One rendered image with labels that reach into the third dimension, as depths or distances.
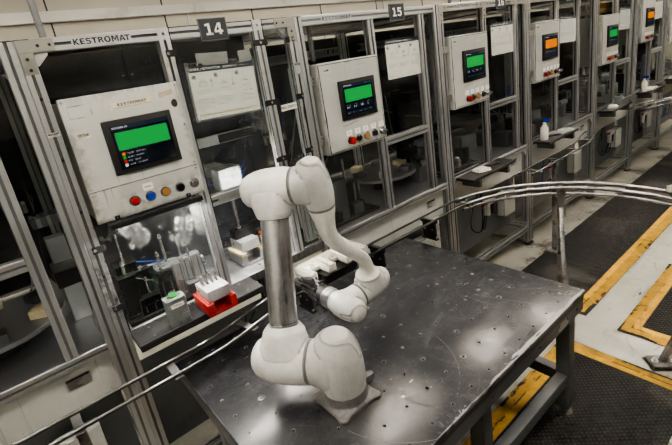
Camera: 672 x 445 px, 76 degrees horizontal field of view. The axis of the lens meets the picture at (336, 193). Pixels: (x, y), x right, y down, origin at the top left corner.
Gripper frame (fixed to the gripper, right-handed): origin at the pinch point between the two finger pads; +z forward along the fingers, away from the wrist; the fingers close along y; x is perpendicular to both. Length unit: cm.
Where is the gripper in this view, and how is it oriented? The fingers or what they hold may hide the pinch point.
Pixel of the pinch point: (299, 281)
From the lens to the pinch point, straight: 202.8
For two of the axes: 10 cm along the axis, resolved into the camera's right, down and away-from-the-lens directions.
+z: -6.3, -1.4, 7.6
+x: -7.6, 3.0, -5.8
